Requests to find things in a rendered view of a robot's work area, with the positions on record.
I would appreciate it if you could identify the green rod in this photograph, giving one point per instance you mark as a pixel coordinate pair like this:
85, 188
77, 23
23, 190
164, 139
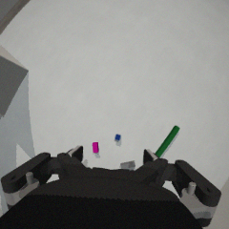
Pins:
167, 141

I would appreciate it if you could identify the grey rod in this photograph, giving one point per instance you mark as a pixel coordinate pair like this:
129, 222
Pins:
128, 164

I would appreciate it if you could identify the short magenta rod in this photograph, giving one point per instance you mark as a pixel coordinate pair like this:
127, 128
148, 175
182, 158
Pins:
95, 147

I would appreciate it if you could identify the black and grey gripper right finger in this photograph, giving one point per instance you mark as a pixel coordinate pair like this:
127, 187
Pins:
196, 192

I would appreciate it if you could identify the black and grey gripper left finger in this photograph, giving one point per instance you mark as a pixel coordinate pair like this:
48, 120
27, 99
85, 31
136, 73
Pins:
17, 183

